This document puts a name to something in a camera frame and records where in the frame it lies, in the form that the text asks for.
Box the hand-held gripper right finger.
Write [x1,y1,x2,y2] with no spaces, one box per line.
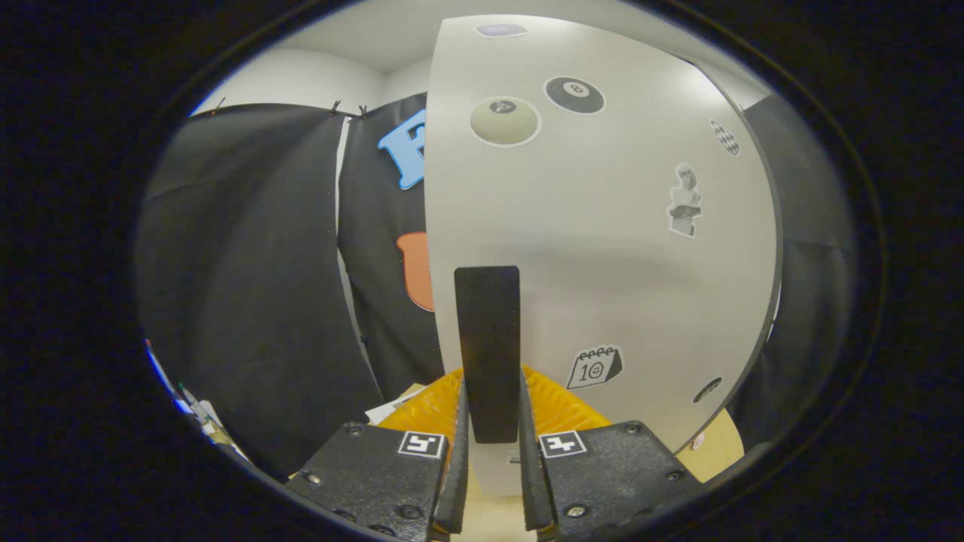
[518,365,705,542]

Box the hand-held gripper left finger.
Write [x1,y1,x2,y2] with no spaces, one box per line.
[286,367,471,542]

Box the light grey shoe cabinet door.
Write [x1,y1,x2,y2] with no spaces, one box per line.
[424,14,784,498]

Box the colourful clutter pile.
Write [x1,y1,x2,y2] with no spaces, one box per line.
[145,339,249,460]

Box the black backdrop cloth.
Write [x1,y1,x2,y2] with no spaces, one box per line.
[136,94,856,479]

